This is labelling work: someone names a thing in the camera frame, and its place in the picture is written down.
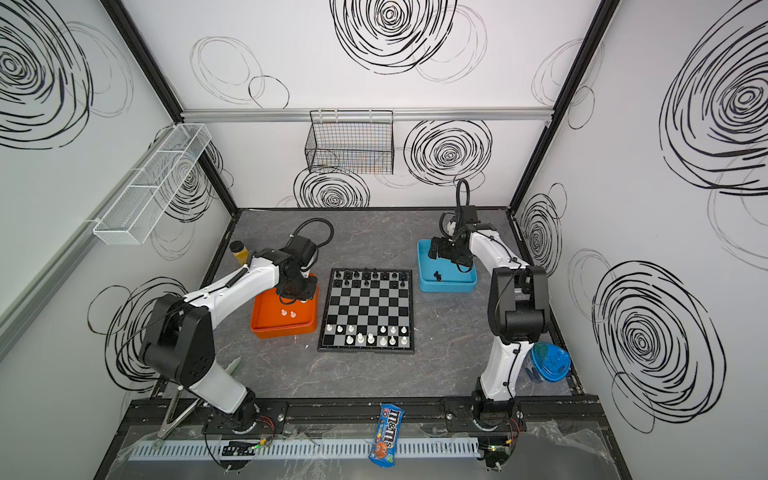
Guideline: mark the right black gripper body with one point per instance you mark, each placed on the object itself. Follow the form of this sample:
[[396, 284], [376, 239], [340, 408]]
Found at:
[[447, 255]]

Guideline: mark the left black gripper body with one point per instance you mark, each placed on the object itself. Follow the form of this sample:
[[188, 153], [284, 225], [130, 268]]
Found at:
[[293, 289]]

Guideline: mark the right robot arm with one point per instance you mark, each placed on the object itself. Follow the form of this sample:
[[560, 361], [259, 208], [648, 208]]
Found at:
[[518, 310]]

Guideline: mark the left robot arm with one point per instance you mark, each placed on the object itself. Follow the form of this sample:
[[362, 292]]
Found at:
[[178, 342]]

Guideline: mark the black white chess board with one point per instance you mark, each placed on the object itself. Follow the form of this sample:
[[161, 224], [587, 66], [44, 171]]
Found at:
[[368, 310]]

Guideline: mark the blue plastic tray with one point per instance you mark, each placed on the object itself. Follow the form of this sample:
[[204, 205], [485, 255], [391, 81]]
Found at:
[[440, 275]]

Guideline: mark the yellow jar black lid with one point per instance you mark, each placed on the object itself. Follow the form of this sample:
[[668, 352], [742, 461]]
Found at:
[[240, 252]]

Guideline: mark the orange plastic tray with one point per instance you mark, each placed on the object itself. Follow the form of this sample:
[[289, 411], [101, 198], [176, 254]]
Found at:
[[274, 317]]

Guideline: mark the blue lidded plastic container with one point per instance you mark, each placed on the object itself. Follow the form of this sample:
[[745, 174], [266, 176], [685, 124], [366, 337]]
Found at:
[[548, 363]]

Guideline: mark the M&M's candy bag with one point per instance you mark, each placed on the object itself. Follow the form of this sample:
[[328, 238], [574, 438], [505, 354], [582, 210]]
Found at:
[[384, 447]]

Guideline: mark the black wire basket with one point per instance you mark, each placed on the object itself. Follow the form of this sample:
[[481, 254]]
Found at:
[[357, 141]]

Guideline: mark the white mesh wall shelf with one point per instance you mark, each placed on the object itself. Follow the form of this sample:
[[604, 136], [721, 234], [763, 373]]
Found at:
[[169, 182]]

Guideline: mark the white slotted cable duct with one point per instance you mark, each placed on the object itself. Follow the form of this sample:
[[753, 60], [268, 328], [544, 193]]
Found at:
[[304, 449]]

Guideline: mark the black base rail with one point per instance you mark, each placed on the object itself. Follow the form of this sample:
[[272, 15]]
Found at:
[[451, 413]]

